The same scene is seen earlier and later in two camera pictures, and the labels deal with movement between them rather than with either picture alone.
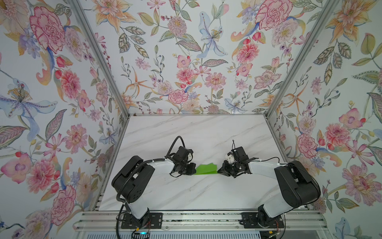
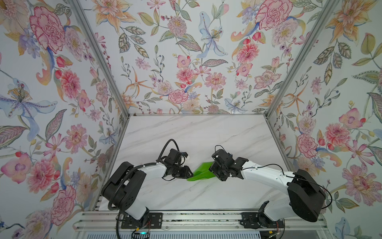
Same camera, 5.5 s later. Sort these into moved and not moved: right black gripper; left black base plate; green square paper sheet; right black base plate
Moved: right black gripper; green square paper sheet
Not moved: right black base plate; left black base plate
